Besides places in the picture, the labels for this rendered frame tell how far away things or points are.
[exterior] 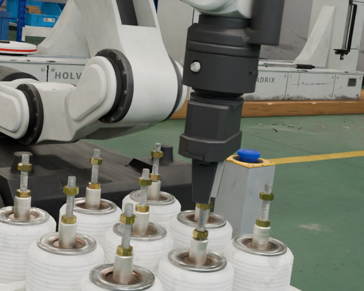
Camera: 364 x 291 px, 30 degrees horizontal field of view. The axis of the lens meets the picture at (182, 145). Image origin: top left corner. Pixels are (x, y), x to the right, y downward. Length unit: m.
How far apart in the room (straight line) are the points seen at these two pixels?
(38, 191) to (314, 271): 0.67
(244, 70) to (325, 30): 3.76
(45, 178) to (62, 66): 1.78
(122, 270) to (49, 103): 0.79
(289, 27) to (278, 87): 3.44
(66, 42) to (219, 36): 2.53
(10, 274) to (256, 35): 0.46
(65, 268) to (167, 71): 0.57
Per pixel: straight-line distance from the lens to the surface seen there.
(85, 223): 0.99
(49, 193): 1.32
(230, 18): 0.77
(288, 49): 7.40
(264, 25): 0.76
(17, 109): 1.54
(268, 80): 3.94
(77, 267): 0.84
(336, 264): 1.67
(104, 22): 1.32
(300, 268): 1.60
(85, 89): 1.29
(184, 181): 1.50
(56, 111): 1.48
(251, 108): 3.76
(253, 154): 1.15
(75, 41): 3.29
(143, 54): 1.28
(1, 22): 5.49
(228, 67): 0.76
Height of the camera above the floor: 0.56
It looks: 12 degrees down
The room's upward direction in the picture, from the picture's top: 6 degrees clockwise
